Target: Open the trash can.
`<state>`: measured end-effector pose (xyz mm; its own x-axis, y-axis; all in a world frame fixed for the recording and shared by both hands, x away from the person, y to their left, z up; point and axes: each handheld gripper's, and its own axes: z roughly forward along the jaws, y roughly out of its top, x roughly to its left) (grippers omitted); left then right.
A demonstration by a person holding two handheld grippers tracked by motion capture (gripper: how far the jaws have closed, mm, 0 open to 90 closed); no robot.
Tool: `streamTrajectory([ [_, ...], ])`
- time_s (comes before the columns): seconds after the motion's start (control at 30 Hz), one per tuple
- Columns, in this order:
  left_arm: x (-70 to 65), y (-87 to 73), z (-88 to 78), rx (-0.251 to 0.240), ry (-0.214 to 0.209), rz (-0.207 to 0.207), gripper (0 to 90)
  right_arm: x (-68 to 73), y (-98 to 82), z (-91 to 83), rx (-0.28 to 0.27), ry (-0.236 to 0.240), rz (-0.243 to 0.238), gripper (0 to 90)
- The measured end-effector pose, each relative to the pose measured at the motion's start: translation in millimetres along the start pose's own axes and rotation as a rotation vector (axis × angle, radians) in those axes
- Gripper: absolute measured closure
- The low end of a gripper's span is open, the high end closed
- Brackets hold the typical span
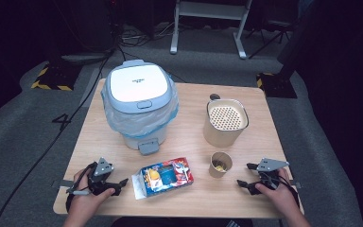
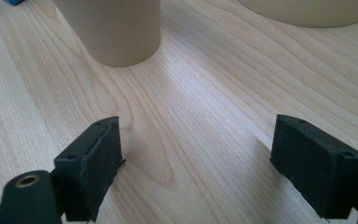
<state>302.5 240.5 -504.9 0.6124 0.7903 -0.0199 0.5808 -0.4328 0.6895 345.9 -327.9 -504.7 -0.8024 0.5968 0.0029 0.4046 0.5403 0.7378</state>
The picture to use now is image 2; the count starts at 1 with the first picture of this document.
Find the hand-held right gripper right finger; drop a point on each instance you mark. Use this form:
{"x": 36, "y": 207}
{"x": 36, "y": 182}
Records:
{"x": 313, "y": 165}

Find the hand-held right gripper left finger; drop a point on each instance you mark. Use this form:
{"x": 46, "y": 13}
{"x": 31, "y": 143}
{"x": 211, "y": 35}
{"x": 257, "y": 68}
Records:
{"x": 90, "y": 168}

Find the beige paper cup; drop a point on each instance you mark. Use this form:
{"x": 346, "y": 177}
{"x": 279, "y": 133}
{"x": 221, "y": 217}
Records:
{"x": 118, "y": 31}

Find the beige round bowl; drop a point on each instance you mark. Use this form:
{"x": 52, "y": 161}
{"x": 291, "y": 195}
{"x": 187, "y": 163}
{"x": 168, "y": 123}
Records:
{"x": 307, "y": 11}

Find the small blue block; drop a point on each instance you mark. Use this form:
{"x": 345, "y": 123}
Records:
{"x": 13, "y": 1}

